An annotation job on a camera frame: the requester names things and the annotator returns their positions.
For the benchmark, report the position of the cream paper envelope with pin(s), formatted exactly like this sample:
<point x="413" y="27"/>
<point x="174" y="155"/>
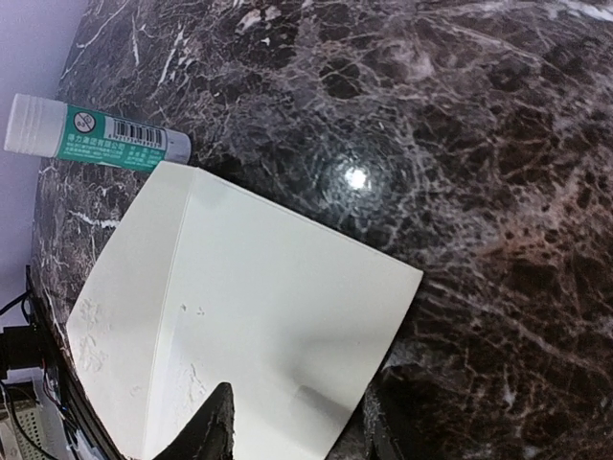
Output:
<point x="204" y="282"/>

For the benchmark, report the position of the green white glue stick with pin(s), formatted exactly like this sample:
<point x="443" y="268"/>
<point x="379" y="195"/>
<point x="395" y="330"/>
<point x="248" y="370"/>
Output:
<point x="53" y="129"/>

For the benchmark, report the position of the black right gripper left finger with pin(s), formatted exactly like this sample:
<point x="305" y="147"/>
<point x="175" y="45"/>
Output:
<point x="209" y="433"/>

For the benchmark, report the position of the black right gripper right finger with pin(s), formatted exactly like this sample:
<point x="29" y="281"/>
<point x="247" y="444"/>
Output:
<point x="384" y="424"/>

